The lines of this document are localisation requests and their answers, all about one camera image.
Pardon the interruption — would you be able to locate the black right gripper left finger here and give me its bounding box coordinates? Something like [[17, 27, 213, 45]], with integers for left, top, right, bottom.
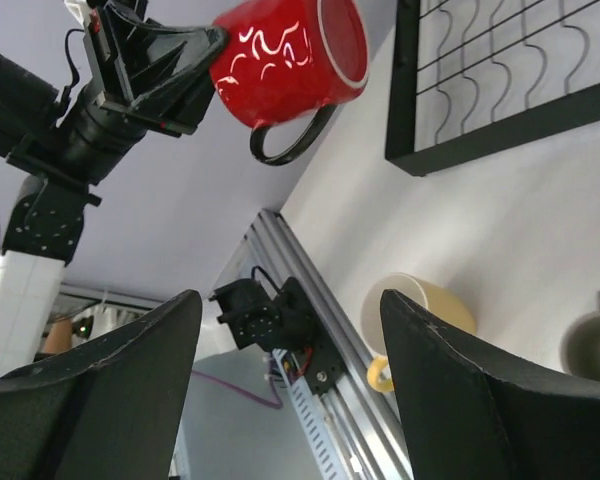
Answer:
[[0, 290, 202, 479]]

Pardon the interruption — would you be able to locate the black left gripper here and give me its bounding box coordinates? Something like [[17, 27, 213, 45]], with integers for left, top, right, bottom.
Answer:
[[58, 1, 229, 165]]

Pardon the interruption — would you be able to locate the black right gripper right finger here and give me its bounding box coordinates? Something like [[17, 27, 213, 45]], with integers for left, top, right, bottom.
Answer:
[[381, 291, 600, 479]]

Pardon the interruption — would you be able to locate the red mug black handle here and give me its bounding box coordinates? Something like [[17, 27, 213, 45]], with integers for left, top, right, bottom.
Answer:
[[210, 0, 370, 166]]

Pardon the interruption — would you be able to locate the yellow mug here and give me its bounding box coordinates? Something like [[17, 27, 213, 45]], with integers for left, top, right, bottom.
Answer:
[[360, 273, 478, 394]]

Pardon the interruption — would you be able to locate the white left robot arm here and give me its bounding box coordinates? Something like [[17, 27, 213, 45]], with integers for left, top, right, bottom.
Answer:
[[0, 1, 229, 377]]

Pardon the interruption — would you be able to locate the olive green small cup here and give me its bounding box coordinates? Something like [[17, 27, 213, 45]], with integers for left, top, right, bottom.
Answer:
[[560, 291, 600, 382]]

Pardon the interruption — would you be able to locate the aluminium mounting rail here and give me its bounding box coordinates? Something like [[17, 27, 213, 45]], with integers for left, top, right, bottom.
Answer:
[[211, 210, 412, 479]]

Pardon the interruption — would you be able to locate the slotted cable duct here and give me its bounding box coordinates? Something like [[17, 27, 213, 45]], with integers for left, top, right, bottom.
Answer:
[[272, 350, 355, 480]]

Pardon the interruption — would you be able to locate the black wire dish rack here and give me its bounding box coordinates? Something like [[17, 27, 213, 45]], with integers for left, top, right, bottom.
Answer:
[[385, 0, 600, 176]]

